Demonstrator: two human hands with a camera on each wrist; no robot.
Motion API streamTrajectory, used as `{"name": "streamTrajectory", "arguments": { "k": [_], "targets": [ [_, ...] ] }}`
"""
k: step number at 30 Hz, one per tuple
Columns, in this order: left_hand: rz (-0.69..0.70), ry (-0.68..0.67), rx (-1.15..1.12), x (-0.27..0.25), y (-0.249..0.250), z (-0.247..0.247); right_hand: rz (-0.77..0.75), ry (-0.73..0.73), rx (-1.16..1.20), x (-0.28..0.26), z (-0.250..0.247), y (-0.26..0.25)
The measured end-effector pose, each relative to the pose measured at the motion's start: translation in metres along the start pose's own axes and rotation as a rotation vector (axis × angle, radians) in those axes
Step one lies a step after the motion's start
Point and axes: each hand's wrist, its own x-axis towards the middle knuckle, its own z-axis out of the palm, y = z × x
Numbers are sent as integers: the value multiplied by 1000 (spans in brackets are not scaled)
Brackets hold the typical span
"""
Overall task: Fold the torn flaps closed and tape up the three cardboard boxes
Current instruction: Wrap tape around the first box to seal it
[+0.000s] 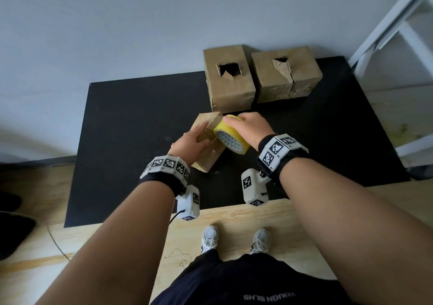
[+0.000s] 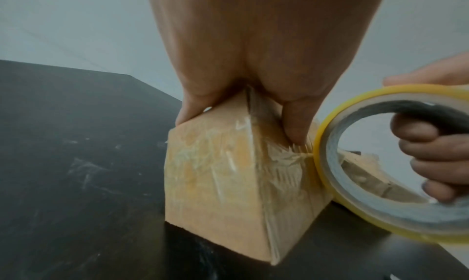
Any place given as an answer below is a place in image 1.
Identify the person's left hand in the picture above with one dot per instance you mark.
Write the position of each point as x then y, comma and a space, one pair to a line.
187, 147

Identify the person's right hand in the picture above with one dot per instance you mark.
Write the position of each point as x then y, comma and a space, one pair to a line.
255, 128

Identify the small cardboard box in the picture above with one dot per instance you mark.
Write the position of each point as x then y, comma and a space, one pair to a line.
211, 159

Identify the yellow tape roll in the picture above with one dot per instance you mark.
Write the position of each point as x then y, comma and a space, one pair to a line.
231, 142

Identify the tall cardboard box square hole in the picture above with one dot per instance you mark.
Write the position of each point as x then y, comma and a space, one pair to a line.
233, 94

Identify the wide cardboard box torn flap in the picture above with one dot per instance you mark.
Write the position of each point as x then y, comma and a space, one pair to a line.
304, 71

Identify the person's left forearm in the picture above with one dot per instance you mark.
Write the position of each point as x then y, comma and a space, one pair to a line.
118, 247

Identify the person's right forearm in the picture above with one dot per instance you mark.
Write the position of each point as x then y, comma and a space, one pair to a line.
351, 240

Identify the black marker wristband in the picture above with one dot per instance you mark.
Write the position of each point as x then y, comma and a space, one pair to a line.
280, 154
165, 172

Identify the white left sneaker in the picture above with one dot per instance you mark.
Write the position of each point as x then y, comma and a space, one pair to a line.
209, 238

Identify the white sneaker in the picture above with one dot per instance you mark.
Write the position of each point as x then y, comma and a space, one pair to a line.
209, 238
260, 240

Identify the thin black thread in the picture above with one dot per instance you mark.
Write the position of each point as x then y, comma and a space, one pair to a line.
179, 257

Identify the white right sneaker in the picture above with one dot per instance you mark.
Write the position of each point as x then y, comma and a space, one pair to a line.
260, 240

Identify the black shorts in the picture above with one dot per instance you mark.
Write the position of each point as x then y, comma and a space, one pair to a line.
253, 281

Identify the black bag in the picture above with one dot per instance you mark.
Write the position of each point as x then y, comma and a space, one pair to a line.
13, 230

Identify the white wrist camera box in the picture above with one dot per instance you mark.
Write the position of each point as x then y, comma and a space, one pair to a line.
255, 188
187, 203

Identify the white metal shelf frame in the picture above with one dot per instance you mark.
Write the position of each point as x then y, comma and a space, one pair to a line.
416, 147

